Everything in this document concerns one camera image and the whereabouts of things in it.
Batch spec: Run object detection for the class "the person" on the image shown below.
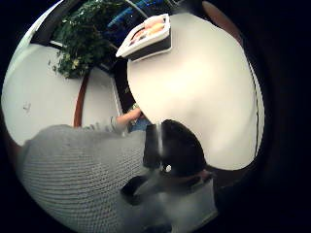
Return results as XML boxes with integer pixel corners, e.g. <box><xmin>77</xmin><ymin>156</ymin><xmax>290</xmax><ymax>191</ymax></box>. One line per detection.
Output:
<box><xmin>16</xmin><ymin>116</ymin><xmax>154</xmax><ymax>233</ymax></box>

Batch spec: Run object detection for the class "brown curved wooden strip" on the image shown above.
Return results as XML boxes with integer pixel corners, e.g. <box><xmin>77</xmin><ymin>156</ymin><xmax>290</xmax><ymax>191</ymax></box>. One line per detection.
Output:
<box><xmin>73</xmin><ymin>73</ymin><xmax>90</xmax><ymax>128</ymax></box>

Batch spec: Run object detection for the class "white box with black side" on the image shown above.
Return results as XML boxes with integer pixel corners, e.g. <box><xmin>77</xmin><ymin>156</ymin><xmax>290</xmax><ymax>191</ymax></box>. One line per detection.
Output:
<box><xmin>115</xmin><ymin>13</ymin><xmax>173</xmax><ymax>62</ymax></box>

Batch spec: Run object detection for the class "orange fruit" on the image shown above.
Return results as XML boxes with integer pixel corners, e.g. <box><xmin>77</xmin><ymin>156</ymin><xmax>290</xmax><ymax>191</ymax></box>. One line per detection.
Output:
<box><xmin>144</xmin><ymin>22</ymin><xmax>166</xmax><ymax>35</ymax></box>

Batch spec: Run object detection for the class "red fruit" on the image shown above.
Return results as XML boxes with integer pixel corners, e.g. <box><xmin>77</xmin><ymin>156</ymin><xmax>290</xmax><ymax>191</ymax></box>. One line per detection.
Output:
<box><xmin>130</xmin><ymin>28</ymin><xmax>146</xmax><ymax>39</ymax></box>

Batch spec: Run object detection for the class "brown wooden chair back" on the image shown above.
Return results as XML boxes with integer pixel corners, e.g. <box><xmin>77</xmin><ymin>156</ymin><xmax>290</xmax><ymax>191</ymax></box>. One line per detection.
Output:
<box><xmin>201</xmin><ymin>0</ymin><xmax>245</xmax><ymax>47</ymax></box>

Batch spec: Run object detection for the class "green leafy plant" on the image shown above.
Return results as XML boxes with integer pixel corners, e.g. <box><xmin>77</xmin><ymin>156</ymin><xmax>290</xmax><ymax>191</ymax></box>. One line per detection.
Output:
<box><xmin>48</xmin><ymin>0</ymin><xmax>125</xmax><ymax>80</ymax></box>

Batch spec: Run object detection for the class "black window frame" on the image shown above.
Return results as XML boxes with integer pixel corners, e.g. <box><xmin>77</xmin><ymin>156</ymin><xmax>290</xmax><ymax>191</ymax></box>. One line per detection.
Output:
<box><xmin>30</xmin><ymin>0</ymin><xmax>84</xmax><ymax>47</ymax></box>

